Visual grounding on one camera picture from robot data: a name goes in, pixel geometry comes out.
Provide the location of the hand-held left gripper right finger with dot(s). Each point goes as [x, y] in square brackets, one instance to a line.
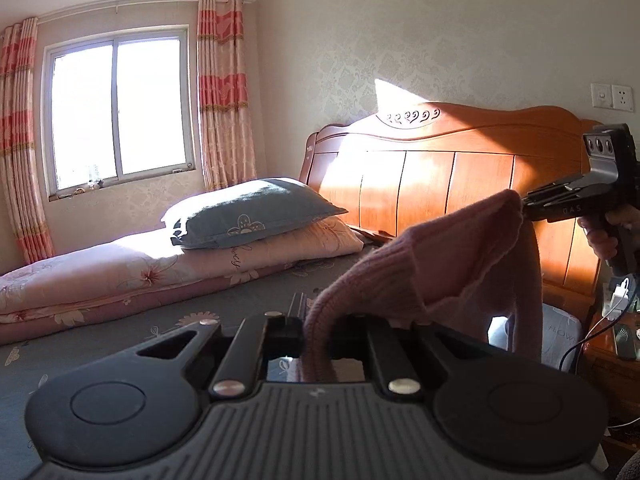
[375, 345]

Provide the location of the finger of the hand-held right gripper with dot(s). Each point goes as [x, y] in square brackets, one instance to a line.
[550, 194]

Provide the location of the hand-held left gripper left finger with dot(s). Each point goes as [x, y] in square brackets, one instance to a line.
[282, 335]

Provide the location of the pink and cream knit sweater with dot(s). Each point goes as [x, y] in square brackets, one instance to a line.
[450, 250]

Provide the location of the person's right hand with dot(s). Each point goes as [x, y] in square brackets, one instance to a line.
[597, 242]

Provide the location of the white charger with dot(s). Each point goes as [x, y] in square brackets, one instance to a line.
[620, 292]

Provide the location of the wooden bed headboard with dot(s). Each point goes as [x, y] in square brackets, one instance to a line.
[430, 175]

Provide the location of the blue-grey floral pillow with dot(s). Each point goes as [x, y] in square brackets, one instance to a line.
[250, 210]

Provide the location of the grey printed pillow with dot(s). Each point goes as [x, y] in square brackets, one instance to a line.
[562, 335]

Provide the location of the dark patterned case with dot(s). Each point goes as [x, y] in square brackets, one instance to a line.
[627, 342]

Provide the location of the folded pink floral quilt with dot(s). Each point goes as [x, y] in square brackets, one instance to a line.
[125, 280]

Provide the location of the blue-grey floral bed sheet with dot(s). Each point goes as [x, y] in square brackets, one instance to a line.
[100, 345]

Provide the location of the wooden nightstand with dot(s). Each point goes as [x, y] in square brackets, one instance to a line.
[610, 380]

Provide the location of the white framed window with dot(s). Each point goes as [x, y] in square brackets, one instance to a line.
[85, 110]

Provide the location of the white curtain rod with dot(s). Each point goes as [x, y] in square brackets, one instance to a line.
[150, 0]

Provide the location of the white wall socket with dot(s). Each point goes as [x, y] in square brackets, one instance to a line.
[623, 97]

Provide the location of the white wall switch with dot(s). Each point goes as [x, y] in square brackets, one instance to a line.
[601, 95]

